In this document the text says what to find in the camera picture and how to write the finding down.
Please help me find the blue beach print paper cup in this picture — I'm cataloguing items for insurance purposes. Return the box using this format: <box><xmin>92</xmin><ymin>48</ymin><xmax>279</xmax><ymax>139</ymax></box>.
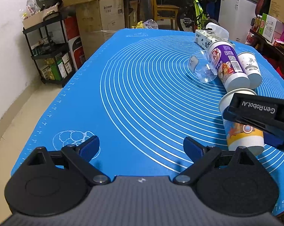
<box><xmin>219</xmin><ymin>88</ymin><xmax>264</xmax><ymax>156</ymax></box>

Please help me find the white grey print paper cup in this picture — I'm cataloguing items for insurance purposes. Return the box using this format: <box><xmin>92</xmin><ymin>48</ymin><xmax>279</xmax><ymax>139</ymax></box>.
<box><xmin>238</xmin><ymin>52</ymin><xmax>262</xmax><ymax>89</ymax></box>

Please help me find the purple labelled paper cup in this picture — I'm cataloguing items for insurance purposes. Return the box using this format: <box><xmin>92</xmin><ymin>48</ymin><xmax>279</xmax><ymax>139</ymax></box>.
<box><xmin>207</xmin><ymin>40</ymin><xmax>250</xmax><ymax>92</ymax></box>

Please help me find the clear plastic cup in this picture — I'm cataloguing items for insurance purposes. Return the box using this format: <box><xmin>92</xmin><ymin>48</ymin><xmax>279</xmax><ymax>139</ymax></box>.
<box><xmin>188</xmin><ymin>50</ymin><xmax>217</xmax><ymax>83</ymax></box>

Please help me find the dark wooden side table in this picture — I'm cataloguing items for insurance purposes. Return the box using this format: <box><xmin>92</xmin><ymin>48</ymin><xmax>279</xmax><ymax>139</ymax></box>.
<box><xmin>249</xmin><ymin>29</ymin><xmax>284</xmax><ymax>80</ymax></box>

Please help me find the green white carton box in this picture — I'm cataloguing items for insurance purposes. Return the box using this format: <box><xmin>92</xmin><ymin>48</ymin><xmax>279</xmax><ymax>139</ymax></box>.
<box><xmin>258</xmin><ymin>13</ymin><xmax>277</xmax><ymax>42</ymax></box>

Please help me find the white tissue box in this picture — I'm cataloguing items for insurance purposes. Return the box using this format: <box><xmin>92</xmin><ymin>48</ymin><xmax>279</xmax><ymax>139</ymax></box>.
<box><xmin>194</xmin><ymin>22</ymin><xmax>229</xmax><ymax>50</ymax></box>

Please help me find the white chest freezer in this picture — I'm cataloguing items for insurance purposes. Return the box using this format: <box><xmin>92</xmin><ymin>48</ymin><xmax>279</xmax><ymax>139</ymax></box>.
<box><xmin>218</xmin><ymin>0</ymin><xmax>258</xmax><ymax>43</ymax></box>

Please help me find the green black bicycle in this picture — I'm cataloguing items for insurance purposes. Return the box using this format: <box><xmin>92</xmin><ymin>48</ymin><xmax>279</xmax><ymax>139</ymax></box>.
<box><xmin>163</xmin><ymin>0</ymin><xmax>219</xmax><ymax>32</ymax></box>

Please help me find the black metal shelf rack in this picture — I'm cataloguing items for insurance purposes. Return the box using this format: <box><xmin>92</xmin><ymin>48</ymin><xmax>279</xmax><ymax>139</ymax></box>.
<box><xmin>23</xmin><ymin>12</ymin><xmax>75</xmax><ymax>87</ymax></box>

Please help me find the wooden chair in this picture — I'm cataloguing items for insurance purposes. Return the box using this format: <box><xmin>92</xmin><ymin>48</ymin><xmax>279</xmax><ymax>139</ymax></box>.
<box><xmin>150</xmin><ymin>0</ymin><xmax>180</xmax><ymax>31</ymax></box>

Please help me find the clear plastic bag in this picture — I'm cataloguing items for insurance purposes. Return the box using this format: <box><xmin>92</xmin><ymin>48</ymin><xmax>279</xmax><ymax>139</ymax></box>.
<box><xmin>143</xmin><ymin>19</ymin><xmax>158</xmax><ymax>30</ymax></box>

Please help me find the red white appliance box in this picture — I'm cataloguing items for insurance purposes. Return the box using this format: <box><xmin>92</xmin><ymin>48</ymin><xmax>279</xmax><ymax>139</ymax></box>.
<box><xmin>63</xmin><ymin>16</ymin><xmax>86</xmax><ymax>71</ymax></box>

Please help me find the yellow toy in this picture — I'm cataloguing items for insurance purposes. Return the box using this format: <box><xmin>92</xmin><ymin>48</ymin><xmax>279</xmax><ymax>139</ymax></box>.
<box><xmin>131</xmin><ymin>21</ymin><xmax>147</xmax><ymax>29</ymax></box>

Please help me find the lower cardboard box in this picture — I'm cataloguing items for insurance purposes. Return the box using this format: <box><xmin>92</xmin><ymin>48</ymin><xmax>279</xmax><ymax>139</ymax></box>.
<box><xmin>75</xmin><ymin>0</ymin><xmax>125</xmax><ymax>59</ymax></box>

